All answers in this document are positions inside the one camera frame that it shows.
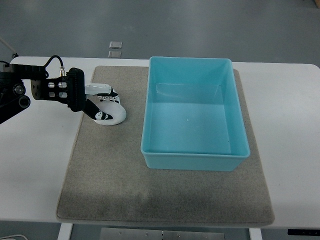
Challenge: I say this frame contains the black white robot left hand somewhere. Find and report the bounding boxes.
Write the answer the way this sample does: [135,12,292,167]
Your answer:
[66,67,121,120]

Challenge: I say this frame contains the white rabbit toy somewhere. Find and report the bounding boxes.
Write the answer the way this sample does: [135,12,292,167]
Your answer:
[94,101,127,126]

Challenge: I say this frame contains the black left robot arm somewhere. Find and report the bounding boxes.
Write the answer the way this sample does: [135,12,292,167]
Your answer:
[0,55,78,124]

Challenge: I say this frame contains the light blue plastic box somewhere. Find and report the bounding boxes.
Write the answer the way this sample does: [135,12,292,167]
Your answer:
[140,56,251,172]

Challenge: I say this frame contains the lower metal floor plate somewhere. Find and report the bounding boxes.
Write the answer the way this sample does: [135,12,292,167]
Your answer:
[108,50,122,59]

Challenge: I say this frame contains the metal floor plate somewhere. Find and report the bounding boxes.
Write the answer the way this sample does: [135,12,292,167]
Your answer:
[109,41,123,49]
[108,50,122,59]

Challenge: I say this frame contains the upper metal floor plate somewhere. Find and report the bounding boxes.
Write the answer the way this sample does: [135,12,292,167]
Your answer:
[109,41,123,49]

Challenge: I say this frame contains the grey felt mat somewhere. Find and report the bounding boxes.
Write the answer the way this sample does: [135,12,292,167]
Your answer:
[56,66,275,228]

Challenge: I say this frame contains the white table leg left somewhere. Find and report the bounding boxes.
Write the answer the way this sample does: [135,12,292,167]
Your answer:
[57,223,73,240]

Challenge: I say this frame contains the white table leg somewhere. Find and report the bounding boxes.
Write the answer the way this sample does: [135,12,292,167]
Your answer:
[249,228,263,240]
[57,223,73,240]

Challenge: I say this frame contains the white table leg right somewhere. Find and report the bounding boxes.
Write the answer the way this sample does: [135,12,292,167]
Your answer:
[249,228,263,240]

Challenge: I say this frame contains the black table control panel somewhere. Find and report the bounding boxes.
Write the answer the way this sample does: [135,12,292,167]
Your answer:
[287,229,320,237]

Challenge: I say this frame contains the white cable on floor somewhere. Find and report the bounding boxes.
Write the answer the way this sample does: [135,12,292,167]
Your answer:
[0,233,27,240]

